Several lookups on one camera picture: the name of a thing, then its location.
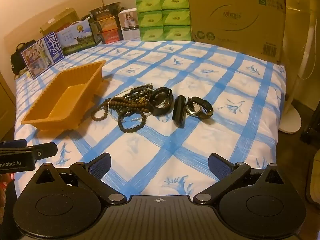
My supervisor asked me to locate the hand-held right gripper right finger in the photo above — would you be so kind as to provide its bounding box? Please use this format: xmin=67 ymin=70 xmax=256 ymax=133
xmin=192 ymin=152 xmax=288 ymax=204

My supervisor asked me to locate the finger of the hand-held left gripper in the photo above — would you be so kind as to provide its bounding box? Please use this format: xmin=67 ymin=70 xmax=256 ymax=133
xmin=0 ymin=139 xmax=27 ymax=149
xmin=0 ymin=142 xmax=58 ymax=159

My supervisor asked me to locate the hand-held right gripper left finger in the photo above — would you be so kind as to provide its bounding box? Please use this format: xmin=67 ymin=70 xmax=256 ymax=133
xmin=32 ymin=152 xmax=128 ymax=204

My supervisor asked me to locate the dark bead bracelet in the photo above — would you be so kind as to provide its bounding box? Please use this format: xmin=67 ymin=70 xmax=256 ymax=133
xmin=117 ymin=109 xmax=147 ymax=133

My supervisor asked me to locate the orange plastic tray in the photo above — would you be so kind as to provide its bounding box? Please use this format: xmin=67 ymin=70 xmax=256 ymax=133
xmin=21 ymin=60 xmax=107 ymax=133

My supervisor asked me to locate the silver-faced black strap wristwatch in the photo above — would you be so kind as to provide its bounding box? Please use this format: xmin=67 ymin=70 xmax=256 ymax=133
xmin=185 ymin=97 xmax=214 ymax=119

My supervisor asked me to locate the black oblong case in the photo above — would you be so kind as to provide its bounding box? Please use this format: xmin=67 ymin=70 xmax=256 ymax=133
xmin=172 ymin=95 xmax=187 ymax=127

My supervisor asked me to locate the brown wooden bead necklace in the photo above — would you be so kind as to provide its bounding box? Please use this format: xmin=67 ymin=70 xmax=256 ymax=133
xmin=90 ymin=84 xmax=153 ymax=122

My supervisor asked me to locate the black band watch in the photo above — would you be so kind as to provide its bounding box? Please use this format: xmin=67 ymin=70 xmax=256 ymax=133
xmin=149 ymin=87 xmax=173 ymax=116

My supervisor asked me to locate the wooden cabinet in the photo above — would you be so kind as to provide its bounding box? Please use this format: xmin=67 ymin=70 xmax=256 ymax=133
xmin=0 ymin=71 xmax=17 ymax=141

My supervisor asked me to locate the blue checked bed sheet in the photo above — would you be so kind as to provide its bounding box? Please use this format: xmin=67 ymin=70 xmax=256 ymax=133
xmin=14 ymin=39 xmax=287 ymax=198

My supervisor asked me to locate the white standing fan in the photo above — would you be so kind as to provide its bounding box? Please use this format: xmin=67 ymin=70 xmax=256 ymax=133
xmin=278 ymin=0 xmax=320 ymax=134

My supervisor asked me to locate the black bag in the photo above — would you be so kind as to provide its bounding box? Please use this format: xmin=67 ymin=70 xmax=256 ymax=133
xmin=10 ymin=39 xmax=37 ymax=75

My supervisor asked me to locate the blue cartoon milk box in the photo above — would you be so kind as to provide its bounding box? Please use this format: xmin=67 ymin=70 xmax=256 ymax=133
xmin=21 ymin=35 xmax=65 ymax=80

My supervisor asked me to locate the cow picture milk box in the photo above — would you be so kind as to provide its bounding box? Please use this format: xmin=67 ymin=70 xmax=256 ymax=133
xmin=56 ymin=20 xmax=98 ymax=54

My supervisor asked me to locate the red label instant meal bowl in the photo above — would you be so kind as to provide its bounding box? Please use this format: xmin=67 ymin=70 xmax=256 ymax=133
xmin=96 ymin=29 xmax=124 ymax=44

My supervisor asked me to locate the small brown cardboard box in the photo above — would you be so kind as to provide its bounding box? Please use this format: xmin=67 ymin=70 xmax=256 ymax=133
xmin=40 ymin=7 xmax=81 ymax=37

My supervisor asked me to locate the large brown cardboard box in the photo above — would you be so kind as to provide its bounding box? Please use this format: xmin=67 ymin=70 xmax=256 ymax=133
xmin=185 ymin=0 xmax=290 ymax=64

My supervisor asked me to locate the white product box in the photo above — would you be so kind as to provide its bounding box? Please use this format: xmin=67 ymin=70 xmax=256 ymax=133
xmin=118 ymin=9 xmax=142 ymax=41

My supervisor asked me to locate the orange label instant meal bowl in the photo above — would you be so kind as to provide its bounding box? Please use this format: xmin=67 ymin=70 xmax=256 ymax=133
xmin=88 ymin=15 xmax=121 ymax=32

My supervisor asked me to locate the black instant meal bowl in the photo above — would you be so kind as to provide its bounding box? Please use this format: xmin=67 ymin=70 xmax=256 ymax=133
xmin=89 ymin=2 xmax=121 ymax=18

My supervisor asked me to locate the stack of green tissue packs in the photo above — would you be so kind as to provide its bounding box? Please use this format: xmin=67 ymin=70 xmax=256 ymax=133
xmin=135 ymin=0 xmax=192 ymax=42

